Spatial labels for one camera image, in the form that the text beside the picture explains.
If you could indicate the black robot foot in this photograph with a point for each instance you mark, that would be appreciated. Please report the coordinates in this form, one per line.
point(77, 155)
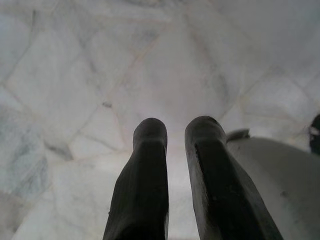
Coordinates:
point(315, 135)

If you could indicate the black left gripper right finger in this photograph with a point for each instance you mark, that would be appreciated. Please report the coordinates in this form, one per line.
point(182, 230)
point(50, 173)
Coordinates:
point(220, 185)

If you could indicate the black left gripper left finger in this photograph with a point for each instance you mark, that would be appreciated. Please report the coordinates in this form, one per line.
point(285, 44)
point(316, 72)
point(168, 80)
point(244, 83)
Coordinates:
point(140, 180)

